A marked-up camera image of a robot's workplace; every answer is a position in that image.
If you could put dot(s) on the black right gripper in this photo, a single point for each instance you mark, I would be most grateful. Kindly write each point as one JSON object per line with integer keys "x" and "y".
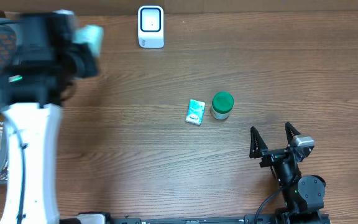
{"x": 258, "y": 149}

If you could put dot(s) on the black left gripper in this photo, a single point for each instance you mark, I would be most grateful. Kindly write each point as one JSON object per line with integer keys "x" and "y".
{"x": 92, "y": 61}

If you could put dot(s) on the long teal wipes pack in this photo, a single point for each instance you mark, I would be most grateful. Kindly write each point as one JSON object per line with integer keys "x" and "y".
{"x": 92, "y": 36}

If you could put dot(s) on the small teal tissue pack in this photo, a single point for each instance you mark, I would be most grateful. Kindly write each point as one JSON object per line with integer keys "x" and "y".
{"x": 195, "y": 112}

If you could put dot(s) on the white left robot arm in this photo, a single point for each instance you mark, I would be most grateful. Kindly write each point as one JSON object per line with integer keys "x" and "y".
{"x": 32, "y": 112}

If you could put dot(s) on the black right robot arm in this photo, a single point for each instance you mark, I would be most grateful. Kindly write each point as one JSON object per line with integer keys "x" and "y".
{"x": 303, "y": 195}

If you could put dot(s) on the white barcode scanner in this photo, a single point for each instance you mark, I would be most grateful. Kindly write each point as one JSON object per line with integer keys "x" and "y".
{"x": 150, "y": 27}

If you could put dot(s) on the green lid jar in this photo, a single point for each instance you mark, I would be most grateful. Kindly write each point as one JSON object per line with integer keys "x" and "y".
{"x": 222, "y": 105}

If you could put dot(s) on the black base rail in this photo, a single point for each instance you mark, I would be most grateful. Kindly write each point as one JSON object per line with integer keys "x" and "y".
{"x": 185, "y": 221}

